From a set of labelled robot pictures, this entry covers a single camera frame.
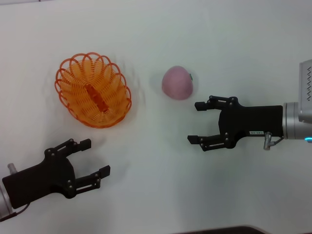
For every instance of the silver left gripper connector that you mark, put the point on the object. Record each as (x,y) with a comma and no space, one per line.
(11,168)

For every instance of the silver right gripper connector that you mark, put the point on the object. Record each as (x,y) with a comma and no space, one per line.
(267,141)

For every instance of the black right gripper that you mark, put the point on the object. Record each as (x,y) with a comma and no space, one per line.
(256,119)

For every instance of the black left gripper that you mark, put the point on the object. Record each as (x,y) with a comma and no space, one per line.
(36,180)

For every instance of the pink peach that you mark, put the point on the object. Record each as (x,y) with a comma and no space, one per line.
(176,83)

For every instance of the orange woven plastic basket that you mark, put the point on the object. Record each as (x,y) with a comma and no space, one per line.
(97,97)

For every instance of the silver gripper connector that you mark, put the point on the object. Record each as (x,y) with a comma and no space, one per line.
(11,168)
(267,141)

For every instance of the silver vented right wrist housing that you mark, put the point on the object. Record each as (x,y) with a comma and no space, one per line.
(306,97)

